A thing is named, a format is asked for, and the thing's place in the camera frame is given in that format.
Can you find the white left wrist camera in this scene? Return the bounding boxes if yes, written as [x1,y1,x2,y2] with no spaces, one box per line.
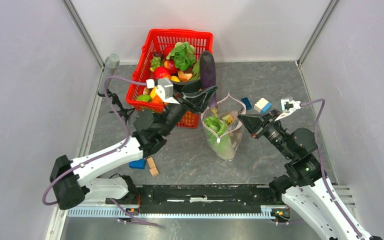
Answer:
[145,78,180,104]

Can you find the red plastic basket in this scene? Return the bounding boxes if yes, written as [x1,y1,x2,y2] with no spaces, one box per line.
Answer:
[126,28,214,129]

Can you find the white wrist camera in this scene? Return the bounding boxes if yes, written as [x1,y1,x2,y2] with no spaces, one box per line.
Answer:
[275,97,301,122]
[145,78,180,104]

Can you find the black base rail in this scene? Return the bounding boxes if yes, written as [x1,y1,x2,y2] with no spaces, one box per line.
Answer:
[116,184,286,215]

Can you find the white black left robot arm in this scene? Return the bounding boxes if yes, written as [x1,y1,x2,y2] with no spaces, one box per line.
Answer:
[42,78,217,210]

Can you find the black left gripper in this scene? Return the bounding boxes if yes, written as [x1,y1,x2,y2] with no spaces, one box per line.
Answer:
[159,78,218,137]

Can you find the clear zip top bag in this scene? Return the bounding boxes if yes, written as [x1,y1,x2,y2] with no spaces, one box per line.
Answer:
[200,93,247,162]

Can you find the grey microphone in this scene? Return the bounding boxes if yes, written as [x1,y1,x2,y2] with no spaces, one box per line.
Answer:
[97,53,120,97]

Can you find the yellow orange toy block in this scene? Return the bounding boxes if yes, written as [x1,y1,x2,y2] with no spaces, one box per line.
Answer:
[221,114,234,126]

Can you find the green grapes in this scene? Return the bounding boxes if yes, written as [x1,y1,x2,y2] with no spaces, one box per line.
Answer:
[150,56,162,72]

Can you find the orange fruit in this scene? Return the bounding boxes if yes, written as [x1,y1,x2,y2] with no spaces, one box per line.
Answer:
[151,95,164,105]

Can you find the green apple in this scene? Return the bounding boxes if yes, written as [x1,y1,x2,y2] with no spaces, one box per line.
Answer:
[136,94,153,103]

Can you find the purple eggplant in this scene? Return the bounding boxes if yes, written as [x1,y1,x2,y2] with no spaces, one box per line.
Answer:
[199,50,218,116]

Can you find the small wooden block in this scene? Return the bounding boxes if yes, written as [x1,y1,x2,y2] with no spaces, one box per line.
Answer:
[146,157,156,169]
[149,167,160,177]

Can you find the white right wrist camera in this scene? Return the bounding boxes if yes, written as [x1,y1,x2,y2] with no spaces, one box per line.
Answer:
[275,97,301,122]

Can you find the green romaine lettuce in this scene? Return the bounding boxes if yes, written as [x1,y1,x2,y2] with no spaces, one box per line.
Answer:
[204,116,235,161]

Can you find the white blue toy block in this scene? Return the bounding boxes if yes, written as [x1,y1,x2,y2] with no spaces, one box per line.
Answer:
[253,97,272,114]

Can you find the green leafy vegetable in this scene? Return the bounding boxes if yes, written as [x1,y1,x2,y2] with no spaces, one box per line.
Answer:
[165,41,196,71]

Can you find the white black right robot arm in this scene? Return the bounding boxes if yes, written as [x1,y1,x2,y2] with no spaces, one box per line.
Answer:
[237,109,379,240]

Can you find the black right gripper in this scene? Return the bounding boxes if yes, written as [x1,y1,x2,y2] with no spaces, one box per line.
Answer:
[236,108,294,159]

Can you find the dark blue toy block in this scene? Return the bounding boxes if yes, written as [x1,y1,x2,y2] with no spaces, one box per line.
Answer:
[240,97,253,111]

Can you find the blue green stacked blocks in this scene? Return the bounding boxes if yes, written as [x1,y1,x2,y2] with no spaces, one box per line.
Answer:
[128,158,146,170]

